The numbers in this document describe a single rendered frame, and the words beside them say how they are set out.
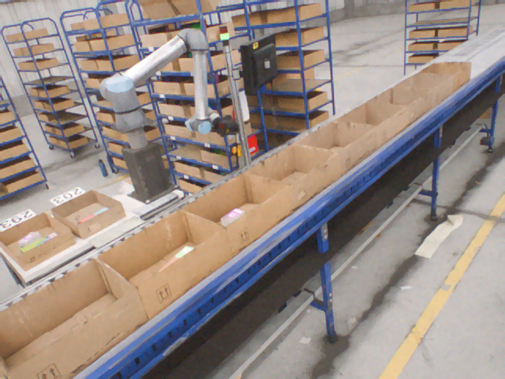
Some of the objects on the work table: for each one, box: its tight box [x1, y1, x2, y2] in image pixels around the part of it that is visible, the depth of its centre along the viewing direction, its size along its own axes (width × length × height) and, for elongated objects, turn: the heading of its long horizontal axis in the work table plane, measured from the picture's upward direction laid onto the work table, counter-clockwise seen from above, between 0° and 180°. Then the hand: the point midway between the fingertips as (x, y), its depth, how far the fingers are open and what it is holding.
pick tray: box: [0, 212, 77, 272], centre depth 214 cm, size 28×38×10 cm
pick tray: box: [51, 190, 126, 240], centre depth 233 cm, size 28×38×10 cm
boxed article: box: [18, 232, 41, 248], centre depth 219 cm, size 6×10×5 cm, turn 3°
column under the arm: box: [121, 141, 180, 205], centre depth 250 cm, size 26×26×33 cm
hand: (237, 135), depth 269 cm, fingers closed
